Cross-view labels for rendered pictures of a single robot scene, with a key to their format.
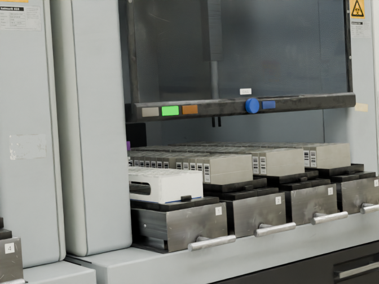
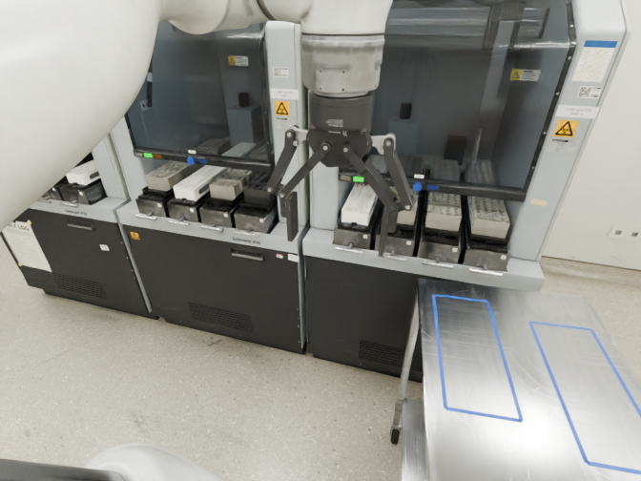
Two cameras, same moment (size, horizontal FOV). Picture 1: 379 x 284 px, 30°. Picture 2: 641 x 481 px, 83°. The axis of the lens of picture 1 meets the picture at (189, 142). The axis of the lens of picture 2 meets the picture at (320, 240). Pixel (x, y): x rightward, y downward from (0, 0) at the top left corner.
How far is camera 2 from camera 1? 1.10 m
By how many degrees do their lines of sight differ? 59
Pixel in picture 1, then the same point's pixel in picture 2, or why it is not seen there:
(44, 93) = (296, 158)
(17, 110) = not seen: hidden behind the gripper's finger
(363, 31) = (567, 147)
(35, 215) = not seen: hidden behind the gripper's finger
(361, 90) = (545, 191)
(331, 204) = (453, 256)
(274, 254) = (401, 265)
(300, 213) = (425, 254)
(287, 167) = (444, 223)
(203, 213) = (356, 235)
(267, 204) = (400, 242)
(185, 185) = (356, 218)
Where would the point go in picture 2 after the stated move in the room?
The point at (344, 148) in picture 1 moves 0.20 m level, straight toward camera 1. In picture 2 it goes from (503, 225) to (455, 238)
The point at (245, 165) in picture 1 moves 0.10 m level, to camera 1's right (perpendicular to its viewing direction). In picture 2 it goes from (408, 215) to (431, 227)
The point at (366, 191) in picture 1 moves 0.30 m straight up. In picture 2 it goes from (490, 259) to (517, 174)
